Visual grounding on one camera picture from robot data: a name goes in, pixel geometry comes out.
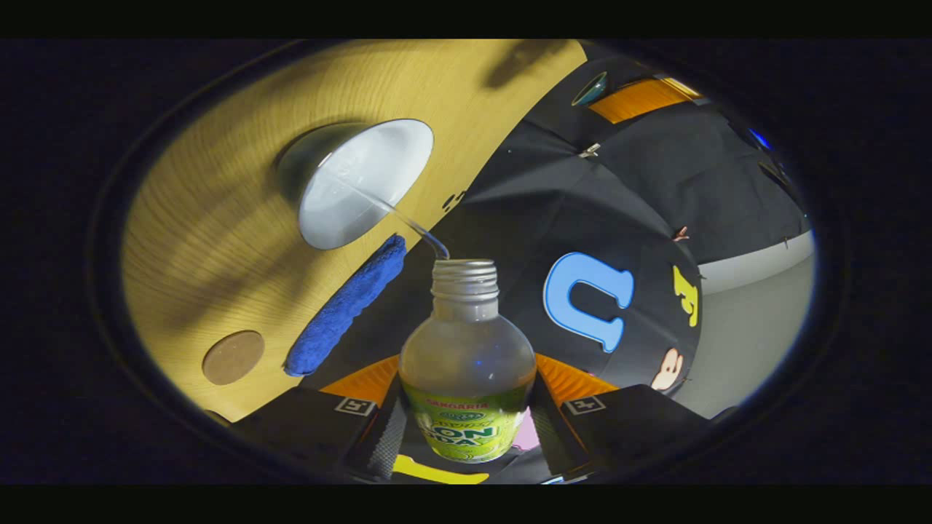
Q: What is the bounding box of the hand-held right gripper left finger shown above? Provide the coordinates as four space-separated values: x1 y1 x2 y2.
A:
233 354 410 483

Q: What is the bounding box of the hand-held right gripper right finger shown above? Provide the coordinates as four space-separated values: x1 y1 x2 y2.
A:
528 352 711 483

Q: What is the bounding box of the teal teacup lid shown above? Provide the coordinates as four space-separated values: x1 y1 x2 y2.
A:
570 71 609 108

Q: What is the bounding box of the silver water bottle green label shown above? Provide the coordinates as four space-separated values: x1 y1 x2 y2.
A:
398 258 538 464

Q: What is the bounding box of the brown round coaster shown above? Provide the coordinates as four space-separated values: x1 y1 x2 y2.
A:
201 329 266 387

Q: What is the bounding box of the white teacup with teal outside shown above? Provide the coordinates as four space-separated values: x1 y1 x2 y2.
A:
276 118 436 252

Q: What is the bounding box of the black backdrop cloth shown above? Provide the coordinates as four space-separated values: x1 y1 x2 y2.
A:
302 40 810 485

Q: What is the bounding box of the blue towel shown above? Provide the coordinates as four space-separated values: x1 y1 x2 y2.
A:
283 233 408 378

